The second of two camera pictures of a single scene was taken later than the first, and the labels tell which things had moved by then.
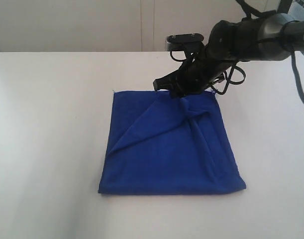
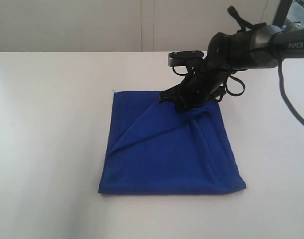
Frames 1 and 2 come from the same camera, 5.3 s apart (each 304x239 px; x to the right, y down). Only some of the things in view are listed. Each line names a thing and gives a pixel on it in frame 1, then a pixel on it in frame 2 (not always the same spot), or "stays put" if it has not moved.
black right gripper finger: (178, 93) to (181, 107)
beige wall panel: (107, 26) stays put
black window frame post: (284, 6) stays put
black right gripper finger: (175, 81) to (174, 94)
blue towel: (157, 143) stays put
